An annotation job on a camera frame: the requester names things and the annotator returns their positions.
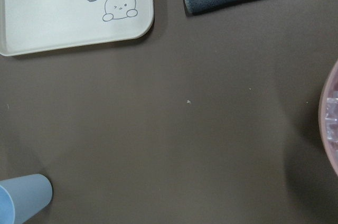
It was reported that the pink bowl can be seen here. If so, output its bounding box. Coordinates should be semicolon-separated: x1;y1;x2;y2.
318;61;337;174

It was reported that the beige plastic tray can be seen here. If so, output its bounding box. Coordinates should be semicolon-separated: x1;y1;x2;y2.
1;0;154;57

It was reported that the clear ice cubes pile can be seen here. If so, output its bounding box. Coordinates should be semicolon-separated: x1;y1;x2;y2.
325;91;337;151

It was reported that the blue plastic cup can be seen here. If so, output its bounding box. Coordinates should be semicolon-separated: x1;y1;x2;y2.
1;174;53;223

